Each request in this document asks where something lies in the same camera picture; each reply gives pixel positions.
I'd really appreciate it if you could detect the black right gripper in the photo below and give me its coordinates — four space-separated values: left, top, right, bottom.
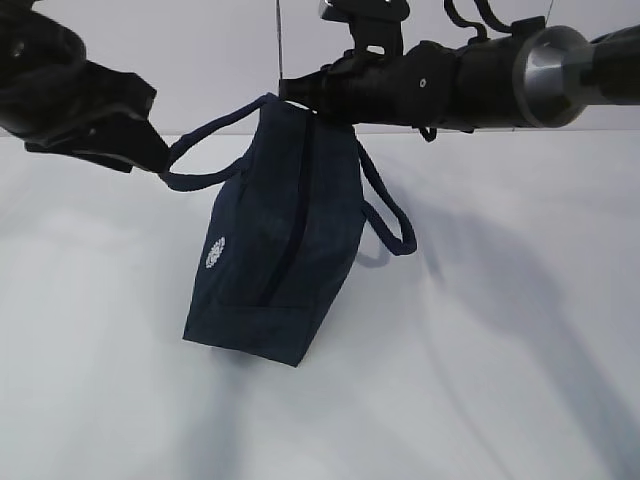
278 50 380 123

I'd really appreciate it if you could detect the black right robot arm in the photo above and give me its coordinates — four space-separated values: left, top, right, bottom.
279 19 639 132

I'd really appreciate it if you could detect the navy blue lunch bag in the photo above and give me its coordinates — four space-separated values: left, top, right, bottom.
161 93 417 367

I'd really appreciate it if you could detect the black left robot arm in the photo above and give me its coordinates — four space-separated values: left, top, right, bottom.
1 1 169 173

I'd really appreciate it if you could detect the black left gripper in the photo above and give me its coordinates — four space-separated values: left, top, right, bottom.
24 61 170 173

